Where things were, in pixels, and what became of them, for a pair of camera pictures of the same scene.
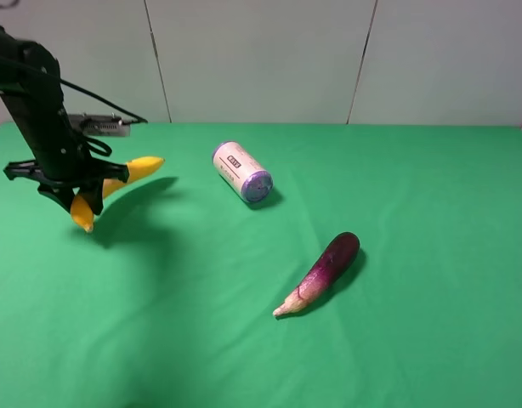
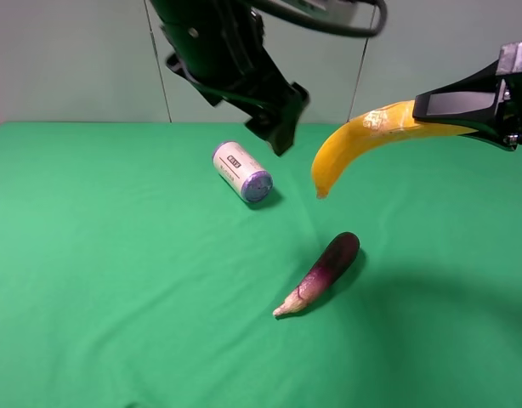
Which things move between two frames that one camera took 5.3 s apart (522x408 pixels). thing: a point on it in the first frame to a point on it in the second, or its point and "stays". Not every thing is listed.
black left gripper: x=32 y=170 to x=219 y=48
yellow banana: x=82 y=213 to x=391 y=120
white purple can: x=235 y=167 stays
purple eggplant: x=333 y=262 stays
